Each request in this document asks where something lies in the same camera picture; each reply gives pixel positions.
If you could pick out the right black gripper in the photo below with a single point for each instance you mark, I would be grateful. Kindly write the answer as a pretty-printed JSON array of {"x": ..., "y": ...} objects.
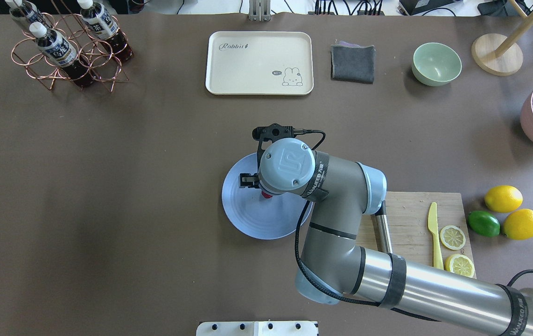
[{"x": 248, "y": 180}]

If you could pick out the blue plate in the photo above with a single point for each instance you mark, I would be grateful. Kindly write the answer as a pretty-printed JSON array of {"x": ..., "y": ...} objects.
[{"x": 252, "y": 213}]

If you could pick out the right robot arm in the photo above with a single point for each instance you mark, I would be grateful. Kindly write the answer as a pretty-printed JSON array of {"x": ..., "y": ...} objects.
[{"x": 343, "y": 257}]

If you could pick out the cream rabbit tray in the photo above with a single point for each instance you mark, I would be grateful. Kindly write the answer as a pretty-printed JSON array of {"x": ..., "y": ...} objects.
[{"x": 259, "y": 63}]

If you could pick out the grey folded cloth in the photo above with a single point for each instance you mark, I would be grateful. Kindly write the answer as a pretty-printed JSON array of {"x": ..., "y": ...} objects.
[{"x": 353, "y": 62}]

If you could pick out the steel muddler black tip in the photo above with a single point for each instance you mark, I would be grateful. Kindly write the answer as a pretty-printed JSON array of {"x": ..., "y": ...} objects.
[{"x": 384, "y": 236}]

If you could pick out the wooden cutting board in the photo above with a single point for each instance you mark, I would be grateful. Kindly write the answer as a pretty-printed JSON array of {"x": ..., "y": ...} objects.
[{"x": 407, "y": 216}]

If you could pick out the light green bowl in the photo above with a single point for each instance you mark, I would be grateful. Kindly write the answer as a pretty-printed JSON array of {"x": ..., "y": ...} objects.
[{"x": 435, "y": 64}]

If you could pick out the yellow plastic knife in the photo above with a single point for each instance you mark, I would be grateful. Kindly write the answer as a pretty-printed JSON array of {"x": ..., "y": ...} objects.
[{"x": 433, "y": 228}]

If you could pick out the lemon slice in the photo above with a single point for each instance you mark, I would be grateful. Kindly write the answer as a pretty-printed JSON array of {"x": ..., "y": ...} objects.
[{"x": 452, "y": 237}]

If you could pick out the lower right tea bottle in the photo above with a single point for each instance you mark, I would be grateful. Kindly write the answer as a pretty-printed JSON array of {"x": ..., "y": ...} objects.
[{"x": 104, "y": 28}]

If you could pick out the tea bottle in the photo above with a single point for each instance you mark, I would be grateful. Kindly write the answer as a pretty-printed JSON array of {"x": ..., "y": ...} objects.
[
  {"x": 24, "y": 13},
  {"x": 104, "y": 28},
  {"x": 63, "y": 54}
]

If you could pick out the wooden round stand base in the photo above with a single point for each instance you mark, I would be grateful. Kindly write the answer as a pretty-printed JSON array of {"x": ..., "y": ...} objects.
[{"x": 498, "y": 54}]

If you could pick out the lemon half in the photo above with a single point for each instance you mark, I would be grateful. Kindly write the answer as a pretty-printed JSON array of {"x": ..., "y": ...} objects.
[{"x": 460, "y": 264}]

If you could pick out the green lime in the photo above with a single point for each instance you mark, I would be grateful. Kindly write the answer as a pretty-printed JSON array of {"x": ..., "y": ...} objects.
[{"x": 484, "y": 223}]

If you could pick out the yellow lemon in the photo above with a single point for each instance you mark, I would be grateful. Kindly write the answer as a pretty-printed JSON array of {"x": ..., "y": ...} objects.
[
  {"x": 503, "y": 199},
  {"x": 519, "y": 225}
]

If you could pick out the lower left tea bottle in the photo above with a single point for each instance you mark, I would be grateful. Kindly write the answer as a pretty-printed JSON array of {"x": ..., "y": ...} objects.
[{"x": 63, "y": 54}]

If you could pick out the upper tea bottle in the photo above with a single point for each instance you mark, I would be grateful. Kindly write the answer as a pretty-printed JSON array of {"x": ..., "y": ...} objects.
[{"x": 24, "y": 13}]

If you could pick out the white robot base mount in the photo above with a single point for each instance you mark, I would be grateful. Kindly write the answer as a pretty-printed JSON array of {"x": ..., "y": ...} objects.
[{"x": 258, "y": 328}]

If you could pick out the copper wire bottle rack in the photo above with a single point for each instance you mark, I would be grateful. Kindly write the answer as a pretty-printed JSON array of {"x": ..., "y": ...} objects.
[{"x": 105, "y": 69}]

